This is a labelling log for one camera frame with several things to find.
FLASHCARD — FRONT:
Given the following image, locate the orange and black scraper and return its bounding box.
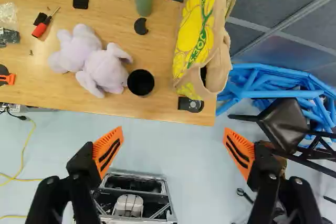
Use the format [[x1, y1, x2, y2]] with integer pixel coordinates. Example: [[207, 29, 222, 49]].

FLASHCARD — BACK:
[[0, 63, 17, 88]]

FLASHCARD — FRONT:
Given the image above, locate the purple plush toy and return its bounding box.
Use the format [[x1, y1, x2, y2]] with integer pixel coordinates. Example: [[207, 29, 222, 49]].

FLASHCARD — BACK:
[[47, 23, 134, 99]]

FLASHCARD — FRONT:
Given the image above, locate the tan tote bag yellow print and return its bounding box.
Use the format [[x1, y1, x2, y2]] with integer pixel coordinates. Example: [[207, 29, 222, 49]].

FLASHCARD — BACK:
[[172, 0, 264, 101]]

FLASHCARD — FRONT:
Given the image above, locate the yellow cable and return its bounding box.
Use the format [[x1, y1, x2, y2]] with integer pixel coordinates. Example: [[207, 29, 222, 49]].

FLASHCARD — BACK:
[[0, 118, 43, 219]]

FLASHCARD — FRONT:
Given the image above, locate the black chair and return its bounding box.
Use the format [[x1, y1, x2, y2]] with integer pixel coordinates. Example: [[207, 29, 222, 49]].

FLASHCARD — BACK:
[[227, 98, 336, 179]]

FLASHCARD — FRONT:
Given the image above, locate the black round cup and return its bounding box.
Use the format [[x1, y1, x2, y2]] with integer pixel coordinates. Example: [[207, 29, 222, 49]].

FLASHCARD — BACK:
[[127, 69, 155, 98]]

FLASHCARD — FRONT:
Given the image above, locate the clear plastic bag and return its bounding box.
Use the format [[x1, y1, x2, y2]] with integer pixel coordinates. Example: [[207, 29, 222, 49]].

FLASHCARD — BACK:
[[0, 2, 19, 31]]

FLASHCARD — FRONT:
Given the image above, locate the blue tube frame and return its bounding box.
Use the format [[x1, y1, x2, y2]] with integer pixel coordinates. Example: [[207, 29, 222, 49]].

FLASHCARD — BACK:
[[215, 62, 336, 149]]

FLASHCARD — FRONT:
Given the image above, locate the black crescent-shaped part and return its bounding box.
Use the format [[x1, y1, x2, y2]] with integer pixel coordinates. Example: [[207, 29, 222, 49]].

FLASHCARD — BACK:
[[133, 17, 150, 36]]

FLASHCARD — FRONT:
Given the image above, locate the red-handled screwdriver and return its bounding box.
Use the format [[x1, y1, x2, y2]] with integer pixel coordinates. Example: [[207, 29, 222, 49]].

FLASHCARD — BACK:
[[31, 6, 61, 38]]

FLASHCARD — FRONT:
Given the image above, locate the black bag of parts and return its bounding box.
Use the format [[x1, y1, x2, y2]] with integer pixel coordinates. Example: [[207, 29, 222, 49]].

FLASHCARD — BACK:
[[0, 27, 21, 49]]

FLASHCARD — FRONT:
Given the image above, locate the wooden table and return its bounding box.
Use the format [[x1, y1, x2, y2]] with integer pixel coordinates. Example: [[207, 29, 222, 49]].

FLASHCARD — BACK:
[[0, 0, 217, 127]]

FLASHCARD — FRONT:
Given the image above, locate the black square part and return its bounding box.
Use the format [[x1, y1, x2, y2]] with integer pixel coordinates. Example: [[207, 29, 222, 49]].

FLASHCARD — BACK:
[[72, 0, 90, 10]]

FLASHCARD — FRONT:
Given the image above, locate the black device with silver disc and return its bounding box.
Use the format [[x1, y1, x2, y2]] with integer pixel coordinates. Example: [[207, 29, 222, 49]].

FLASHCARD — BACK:
[[177, 96, 205, 113]]

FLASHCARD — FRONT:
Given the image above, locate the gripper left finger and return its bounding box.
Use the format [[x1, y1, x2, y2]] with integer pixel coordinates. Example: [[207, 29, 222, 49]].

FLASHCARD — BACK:
[[25, 126, 124, 224]]

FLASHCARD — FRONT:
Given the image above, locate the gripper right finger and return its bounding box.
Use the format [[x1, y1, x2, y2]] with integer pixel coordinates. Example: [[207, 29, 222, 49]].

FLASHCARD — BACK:
[[223, 127, 324, 224]]

